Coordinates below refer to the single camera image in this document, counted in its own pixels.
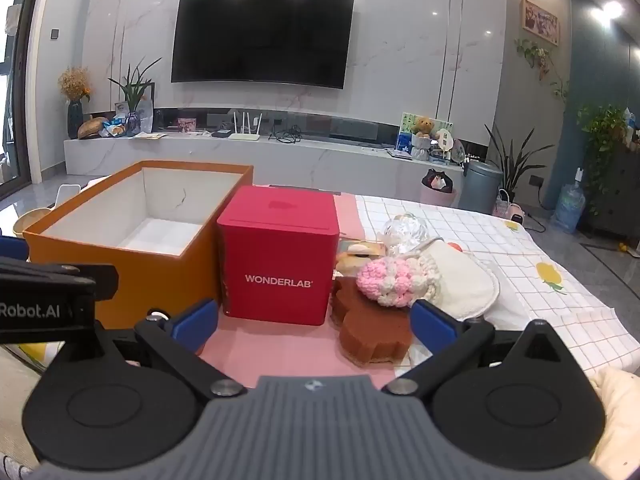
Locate kraft paper bowl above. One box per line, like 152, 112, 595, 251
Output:
12, 207, 52, 239

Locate orange cardboard box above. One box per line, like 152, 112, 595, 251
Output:
22, 160, 255, 357

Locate pink and cream crochet scrubber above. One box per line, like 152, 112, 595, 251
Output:
356, 256, 441, 308

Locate brown round bread loaf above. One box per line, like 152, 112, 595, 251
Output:
77, 116, 108, 140

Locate leafy green pothos plant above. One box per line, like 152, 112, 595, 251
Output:
577, 105, 630, 212

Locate white mesh zip pouch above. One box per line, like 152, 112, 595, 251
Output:
422, 240, 501, 320

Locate red square box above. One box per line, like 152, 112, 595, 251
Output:
216, 185, 341, 327

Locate grey trash can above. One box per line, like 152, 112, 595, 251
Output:
460, 160, 504, 214

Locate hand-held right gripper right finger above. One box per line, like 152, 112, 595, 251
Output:
384, 299, 566, 401

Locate white router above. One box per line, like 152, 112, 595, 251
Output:
227, 111, 263, 141

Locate clear plastic bag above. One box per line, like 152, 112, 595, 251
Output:
382, 214, 431, 256

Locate small tan and white item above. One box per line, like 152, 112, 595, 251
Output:
334, 239, 388, 278

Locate white checked lemon tablecloth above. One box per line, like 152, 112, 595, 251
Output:
265, 185, 640, 392

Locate hanging vine plant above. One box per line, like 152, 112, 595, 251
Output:
515, 37, 571, 103

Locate pink small heater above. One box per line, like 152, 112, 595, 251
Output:
494, 189, 526, 224

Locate black wall television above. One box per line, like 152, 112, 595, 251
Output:
171, 0, 356, 90

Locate green plant in glass vase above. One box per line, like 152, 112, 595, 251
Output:
109, 57, 163, 134

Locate brown sponge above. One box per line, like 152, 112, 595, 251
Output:
330, 277, 416, 366

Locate green printed picture board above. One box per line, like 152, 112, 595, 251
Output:
397, 112, 454, 155

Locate blue water jug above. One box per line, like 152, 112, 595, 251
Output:
551, 167, 586, 234

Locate dark grey cabinet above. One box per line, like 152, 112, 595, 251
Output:
590, 142, 640, 257

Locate white marble television cabinet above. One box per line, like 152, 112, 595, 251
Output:
64, 132, 488, 196

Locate white phone stand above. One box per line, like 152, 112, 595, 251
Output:
51, 184, 84, 209

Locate wooden framed wall picture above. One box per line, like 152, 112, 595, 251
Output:
521, 0, 561, 45

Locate yellow dried flowers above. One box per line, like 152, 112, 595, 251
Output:
57, 66, 93, 103

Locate dark blue vase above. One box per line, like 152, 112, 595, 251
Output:
66, 100, 85, 140

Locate pink mat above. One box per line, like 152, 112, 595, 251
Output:
197, 191, 416, 396

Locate brown teddy bear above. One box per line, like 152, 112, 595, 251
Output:
411, 116, 436, 162

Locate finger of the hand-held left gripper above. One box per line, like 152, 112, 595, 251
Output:
0, 236, 30, 262

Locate pink waste bin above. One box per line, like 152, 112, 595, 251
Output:
420, 167, 457, 207

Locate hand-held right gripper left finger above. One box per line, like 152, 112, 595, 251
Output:
50, 299, 247, 402

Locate tall green floor plant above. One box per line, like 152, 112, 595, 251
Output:
485, 122, 551, 204

